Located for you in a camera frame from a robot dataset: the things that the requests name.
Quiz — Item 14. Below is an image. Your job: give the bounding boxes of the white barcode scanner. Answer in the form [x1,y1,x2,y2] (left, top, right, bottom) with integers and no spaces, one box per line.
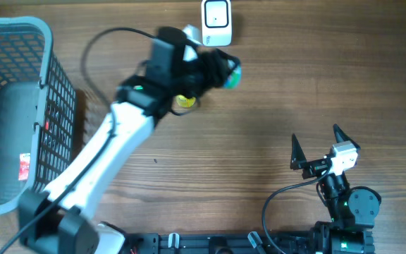
[201,0,233,47]

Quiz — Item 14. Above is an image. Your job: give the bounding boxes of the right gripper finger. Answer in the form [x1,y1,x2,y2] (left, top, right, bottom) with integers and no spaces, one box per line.
[331,123,359,152]
[290,134,307,170]

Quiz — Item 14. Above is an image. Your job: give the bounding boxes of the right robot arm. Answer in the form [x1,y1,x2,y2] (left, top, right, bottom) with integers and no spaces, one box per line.
[290,124,381,253]

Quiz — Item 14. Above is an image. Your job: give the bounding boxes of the grey plastic shopping basket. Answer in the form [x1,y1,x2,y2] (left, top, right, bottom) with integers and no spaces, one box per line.
[0,16,77,215]

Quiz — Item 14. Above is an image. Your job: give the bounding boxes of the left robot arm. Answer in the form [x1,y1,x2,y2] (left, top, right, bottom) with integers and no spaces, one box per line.
[13,27,241,253]

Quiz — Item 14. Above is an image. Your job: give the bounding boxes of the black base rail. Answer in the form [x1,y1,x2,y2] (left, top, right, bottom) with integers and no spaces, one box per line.
[119,231,376,254]

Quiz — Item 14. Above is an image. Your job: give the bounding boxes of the yellow lidded jar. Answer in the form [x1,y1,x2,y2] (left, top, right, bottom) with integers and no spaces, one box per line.
[176,95,197,109]

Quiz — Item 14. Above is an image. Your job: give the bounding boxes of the red tissue packet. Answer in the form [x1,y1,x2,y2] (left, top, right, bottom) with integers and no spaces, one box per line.
[18,153,30,181]

